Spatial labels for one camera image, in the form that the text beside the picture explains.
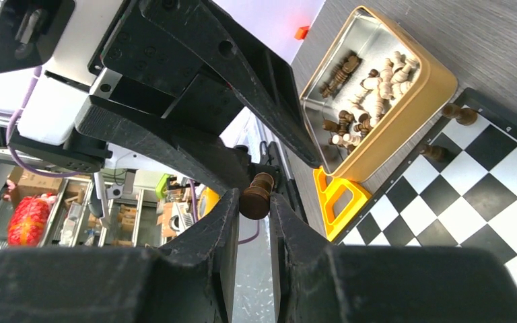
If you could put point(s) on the dark wooden chess piece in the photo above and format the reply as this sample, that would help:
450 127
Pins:
254 202

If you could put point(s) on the black white folding chessboard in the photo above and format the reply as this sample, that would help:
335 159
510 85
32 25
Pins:
469 199

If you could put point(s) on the yellow triangular toy frame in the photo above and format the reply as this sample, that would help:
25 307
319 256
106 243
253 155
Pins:
339 200

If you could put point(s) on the dark chess piece on board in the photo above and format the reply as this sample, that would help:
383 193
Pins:
463 116

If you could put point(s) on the red mesh bag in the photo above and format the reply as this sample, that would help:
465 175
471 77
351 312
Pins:
29 220

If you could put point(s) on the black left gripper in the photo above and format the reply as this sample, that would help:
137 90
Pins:
157 97

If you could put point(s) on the red orange block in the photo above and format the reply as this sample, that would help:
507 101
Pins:
302 32

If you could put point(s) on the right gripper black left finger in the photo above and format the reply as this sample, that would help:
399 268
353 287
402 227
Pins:
190 279

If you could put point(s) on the dark pawn on board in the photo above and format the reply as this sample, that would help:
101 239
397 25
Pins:
434 152

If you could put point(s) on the gold tin box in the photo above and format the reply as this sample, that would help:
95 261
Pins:
374 89

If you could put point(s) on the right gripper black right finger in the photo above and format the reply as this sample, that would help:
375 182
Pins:
318 281

